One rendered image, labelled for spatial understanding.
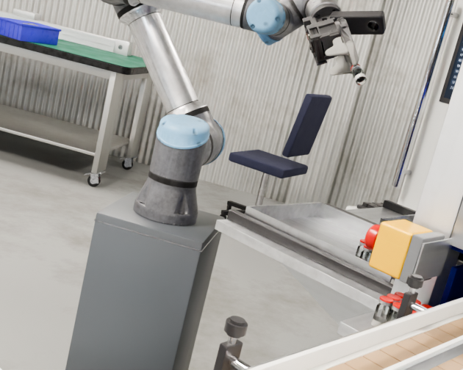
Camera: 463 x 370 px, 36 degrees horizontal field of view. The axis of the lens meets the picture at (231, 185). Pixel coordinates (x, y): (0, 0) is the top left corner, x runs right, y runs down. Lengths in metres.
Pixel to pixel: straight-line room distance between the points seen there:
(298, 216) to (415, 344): 0.68
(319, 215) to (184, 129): 0.36
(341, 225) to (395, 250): 0.54
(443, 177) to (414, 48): 4.31
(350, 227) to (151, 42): 0.65
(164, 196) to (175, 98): 0.27
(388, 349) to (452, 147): 0.36
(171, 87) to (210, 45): 3.80
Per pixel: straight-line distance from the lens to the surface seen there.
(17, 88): 6.08
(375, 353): 0.86
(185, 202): 1.60
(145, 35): 1.75
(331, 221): 1.59
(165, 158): 1.58
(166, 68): 1.73
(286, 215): 1.51
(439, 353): 0.82
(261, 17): 1.52
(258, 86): 5.45
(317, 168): 5.31
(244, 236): 1.34
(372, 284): 1.23
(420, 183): 2.29
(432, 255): 1.06
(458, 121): 1.10
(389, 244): 1.05
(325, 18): 1.58
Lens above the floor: 1.26
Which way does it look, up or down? 13 degrees down
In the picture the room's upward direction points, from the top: 14 degrees clockwise
